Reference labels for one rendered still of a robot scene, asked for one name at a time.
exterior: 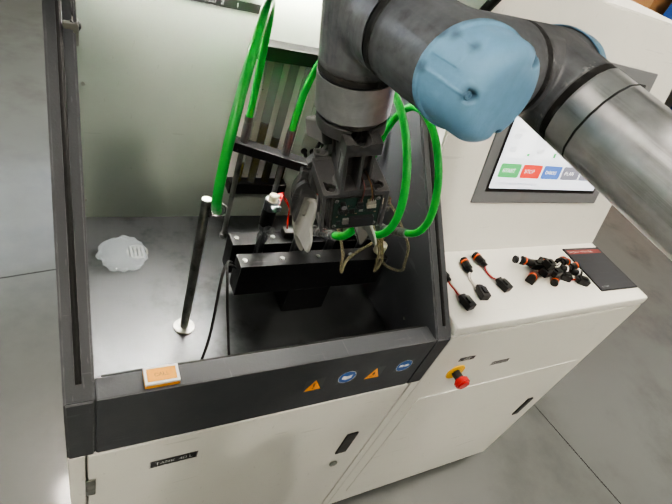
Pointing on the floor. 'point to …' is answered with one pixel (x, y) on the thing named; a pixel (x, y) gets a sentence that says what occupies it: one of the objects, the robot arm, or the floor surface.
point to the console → (445, 441)
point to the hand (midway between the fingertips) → (330, 236)
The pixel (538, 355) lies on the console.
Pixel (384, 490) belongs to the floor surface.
